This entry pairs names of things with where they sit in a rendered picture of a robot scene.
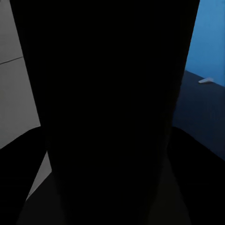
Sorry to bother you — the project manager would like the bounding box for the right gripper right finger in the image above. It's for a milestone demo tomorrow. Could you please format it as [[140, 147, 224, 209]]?
[[166, 126, 225, 225]]

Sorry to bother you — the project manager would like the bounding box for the monitor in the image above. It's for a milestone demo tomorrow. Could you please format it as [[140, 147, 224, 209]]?
[[0, 0, 200, 225]]

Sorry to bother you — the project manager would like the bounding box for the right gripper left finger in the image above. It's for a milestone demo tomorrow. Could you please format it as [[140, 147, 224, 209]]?
[[0, 127, 47, 225]]

